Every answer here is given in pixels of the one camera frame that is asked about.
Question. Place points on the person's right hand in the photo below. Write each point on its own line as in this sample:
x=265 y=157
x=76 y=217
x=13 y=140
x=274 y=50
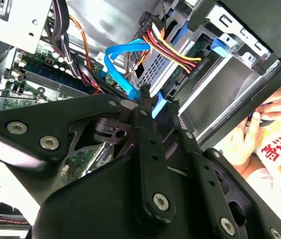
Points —
x=244 y=144

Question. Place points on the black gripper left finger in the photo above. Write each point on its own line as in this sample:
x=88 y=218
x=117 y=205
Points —
x=30 y=119

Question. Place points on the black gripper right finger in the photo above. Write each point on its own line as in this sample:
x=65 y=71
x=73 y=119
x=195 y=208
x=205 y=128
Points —
x=205 y=174

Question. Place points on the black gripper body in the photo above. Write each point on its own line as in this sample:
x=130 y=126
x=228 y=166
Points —
x=93 y=204

